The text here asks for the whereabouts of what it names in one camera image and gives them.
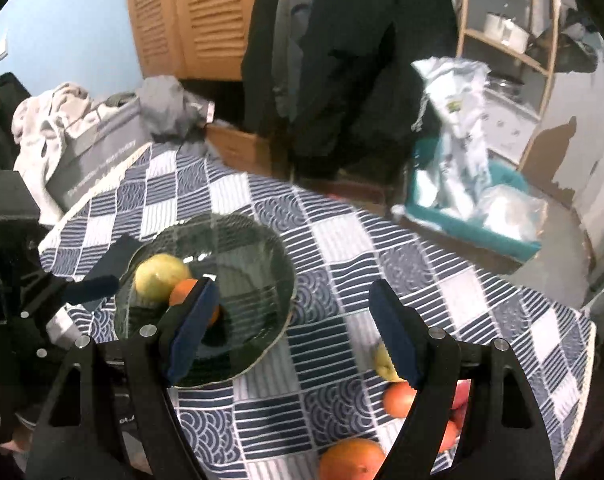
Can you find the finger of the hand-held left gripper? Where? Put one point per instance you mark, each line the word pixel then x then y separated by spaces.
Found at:
pixel 94 287

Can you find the dark clothes on shelf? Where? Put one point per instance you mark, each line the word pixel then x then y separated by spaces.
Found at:
pixel 577 40

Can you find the white printed plastic bag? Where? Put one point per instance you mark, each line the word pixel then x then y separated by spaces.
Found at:
pixel 457 125

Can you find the grey hanging jacket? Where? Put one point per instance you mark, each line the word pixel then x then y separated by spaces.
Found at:
pixel 294 35

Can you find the grey fabric storage box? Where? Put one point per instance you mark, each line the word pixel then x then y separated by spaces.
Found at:
pixel 102 145

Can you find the black hanging coat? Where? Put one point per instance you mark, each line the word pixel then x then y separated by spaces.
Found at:
pixel 357 60

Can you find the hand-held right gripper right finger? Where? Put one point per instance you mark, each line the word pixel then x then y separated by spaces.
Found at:
pixel 397 340

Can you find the black bag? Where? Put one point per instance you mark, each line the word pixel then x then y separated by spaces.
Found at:
pixel 2 110

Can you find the small orange-red tomato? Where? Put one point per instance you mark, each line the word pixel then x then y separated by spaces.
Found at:
pixel 449 435

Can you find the teal plastic basket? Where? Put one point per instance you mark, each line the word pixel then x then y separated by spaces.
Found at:
pixel 482 240

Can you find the large orange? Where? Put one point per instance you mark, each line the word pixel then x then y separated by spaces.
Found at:
pixel 349 460

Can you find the pink-red apple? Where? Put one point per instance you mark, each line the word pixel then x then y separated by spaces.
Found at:
pixel 461 392

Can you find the yellow-green pear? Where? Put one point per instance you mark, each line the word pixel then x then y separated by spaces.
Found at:
pixel 384 360
pixel 157 275

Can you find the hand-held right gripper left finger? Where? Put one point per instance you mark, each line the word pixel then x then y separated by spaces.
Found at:
pixel 194 330

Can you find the white crumpled clothes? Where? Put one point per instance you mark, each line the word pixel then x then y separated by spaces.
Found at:
pixel 37 120

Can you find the clear plastic bag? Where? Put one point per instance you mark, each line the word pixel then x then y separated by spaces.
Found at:
pixel 507 210

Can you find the wooden louvered cabinet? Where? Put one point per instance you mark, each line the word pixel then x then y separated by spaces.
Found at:
pixel 202 10

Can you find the white drawer cabinet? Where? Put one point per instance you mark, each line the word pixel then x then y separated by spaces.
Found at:
pixel 507 110

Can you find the small orange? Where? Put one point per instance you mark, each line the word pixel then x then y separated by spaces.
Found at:
pixel 182 294

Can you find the wooden shelf rack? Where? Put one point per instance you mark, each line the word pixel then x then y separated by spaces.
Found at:
pixel 541 66

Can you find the grey crumpled garment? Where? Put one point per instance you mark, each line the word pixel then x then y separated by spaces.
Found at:
pixel 167 110

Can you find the blue white checkered tablecloth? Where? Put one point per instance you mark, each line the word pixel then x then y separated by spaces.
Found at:
pixel 332 240

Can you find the dark glass bowl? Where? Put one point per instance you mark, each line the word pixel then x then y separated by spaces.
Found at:
pixel 252 280

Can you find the white pot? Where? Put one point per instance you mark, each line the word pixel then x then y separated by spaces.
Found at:
pixel 504 27

